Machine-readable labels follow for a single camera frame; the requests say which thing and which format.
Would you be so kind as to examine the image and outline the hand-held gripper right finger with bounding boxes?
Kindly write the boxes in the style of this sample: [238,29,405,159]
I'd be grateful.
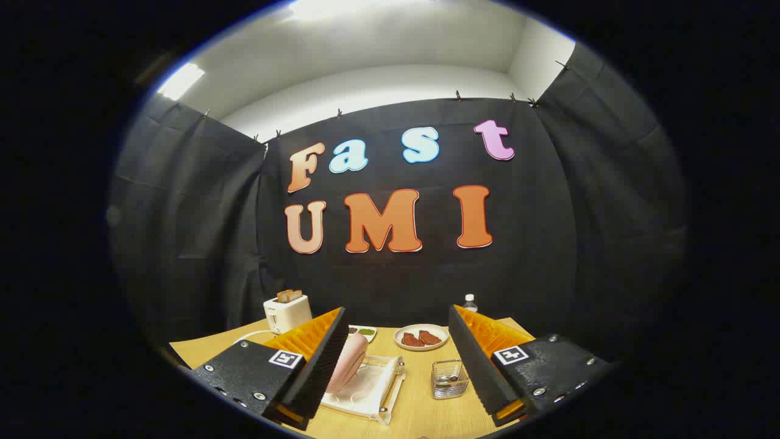
[448,304,612,427]

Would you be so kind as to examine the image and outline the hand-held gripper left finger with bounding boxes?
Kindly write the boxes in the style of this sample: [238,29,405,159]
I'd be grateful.
[191,307,350,431]

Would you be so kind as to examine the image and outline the pink plate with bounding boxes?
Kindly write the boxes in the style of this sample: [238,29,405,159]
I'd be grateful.
[325,332,369,394]

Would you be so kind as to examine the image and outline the small metal wire basket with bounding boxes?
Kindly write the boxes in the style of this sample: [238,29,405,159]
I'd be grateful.
[431,359,469,400]

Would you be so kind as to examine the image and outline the white wire dish rack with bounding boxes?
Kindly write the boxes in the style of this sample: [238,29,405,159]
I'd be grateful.
[321,355,408,426]

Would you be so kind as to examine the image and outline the white plate with meat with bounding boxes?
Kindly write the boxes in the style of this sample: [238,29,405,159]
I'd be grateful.
[394,324,450,351]

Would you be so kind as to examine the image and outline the white toaster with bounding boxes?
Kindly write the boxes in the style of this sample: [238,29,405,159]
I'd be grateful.
[263,294,313,335]

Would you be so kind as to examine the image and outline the black backdrop cloth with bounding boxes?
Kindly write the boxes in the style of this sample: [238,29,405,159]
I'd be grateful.
[110,43,689,366]

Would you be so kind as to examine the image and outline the narrow ceiling light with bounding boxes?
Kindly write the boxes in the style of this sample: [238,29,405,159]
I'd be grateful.
[157,63,205,101]

